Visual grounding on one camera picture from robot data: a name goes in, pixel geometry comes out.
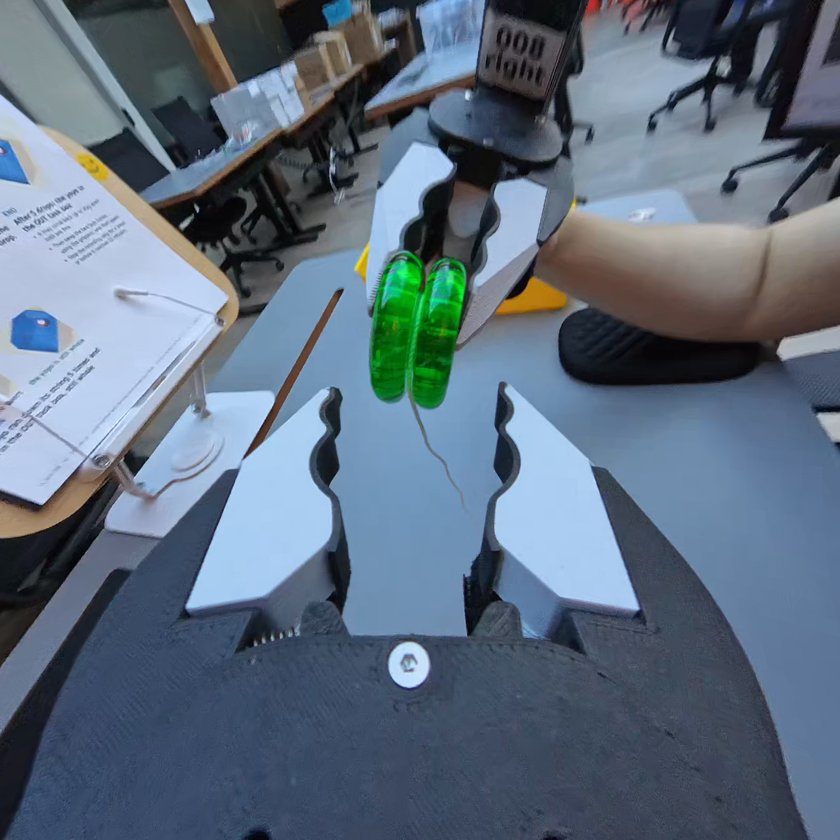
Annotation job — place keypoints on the white stand base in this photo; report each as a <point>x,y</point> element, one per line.
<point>229,420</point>

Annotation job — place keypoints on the long wood-edged desk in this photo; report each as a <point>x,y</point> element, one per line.
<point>216,170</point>

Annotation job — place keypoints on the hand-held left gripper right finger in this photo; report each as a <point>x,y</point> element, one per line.
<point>564,525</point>

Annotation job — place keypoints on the black office chair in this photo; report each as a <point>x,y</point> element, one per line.
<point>223,223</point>
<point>695,26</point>

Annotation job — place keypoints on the instruction sheet on wooden stand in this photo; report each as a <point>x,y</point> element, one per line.
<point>46,522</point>

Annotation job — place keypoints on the black textured pad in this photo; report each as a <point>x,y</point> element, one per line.
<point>630,354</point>

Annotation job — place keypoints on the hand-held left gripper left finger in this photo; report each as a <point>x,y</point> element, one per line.
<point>269,518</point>

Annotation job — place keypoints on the person's right forearm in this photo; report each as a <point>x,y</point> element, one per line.
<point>656,275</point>

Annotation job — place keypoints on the green transparent yoyo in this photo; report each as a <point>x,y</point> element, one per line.
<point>394,328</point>

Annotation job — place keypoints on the yellow smiley sticker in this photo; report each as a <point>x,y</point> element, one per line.
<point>92,167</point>

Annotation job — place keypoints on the clear plastic packs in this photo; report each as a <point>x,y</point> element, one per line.
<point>256,105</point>

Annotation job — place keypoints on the stack of cardboard boxes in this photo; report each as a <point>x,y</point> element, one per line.
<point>334,52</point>

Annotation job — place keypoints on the clear acrylic ledge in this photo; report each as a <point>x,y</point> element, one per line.
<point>151,400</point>

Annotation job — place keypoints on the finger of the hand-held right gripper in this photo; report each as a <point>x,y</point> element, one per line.
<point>518,229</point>
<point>400,197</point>

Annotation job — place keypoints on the yellow box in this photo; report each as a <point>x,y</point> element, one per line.
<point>538,298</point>

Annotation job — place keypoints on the wooden post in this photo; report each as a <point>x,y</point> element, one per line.
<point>207,52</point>

